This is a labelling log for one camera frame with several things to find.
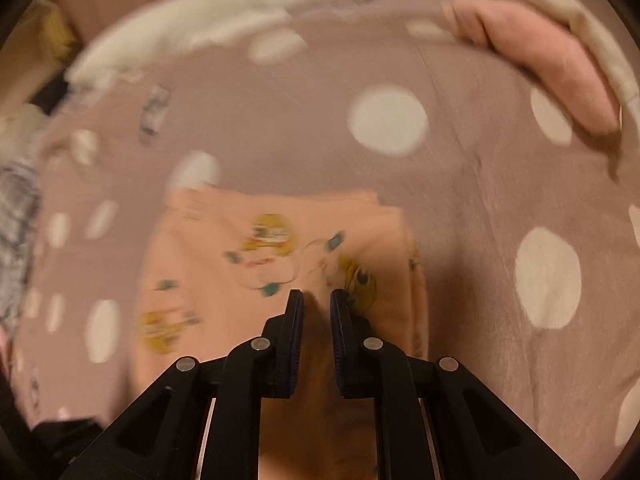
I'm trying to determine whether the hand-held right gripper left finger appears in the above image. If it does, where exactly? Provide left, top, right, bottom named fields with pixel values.
left=60, top=289, right=305, bottom=480

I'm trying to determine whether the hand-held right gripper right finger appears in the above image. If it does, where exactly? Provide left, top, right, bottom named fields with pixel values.
left=329, top=289, right=581, bottom=480

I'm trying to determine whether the orange printed long-sleeve shirt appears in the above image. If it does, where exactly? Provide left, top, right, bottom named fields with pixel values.
left=131, top=186, right=430, bottom=480

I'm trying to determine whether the brown polka dot blanket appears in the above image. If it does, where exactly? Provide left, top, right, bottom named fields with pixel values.
left=7, top=0, right=640, bottom=480

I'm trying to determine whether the plaid grey quilt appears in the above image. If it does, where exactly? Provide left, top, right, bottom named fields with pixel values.
left=0, top=157, right=43, bottom=331

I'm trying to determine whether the white goose plush toy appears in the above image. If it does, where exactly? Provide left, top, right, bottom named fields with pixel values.
left=67, top=0, right=396, bottom=83

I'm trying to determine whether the pink folded garment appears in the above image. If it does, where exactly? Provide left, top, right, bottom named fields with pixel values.
left=442, top=0, right=621, bottom=135

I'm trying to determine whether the white folded garment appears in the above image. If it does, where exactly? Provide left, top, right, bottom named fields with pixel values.
left=455, top=0, right=640, bottom=171

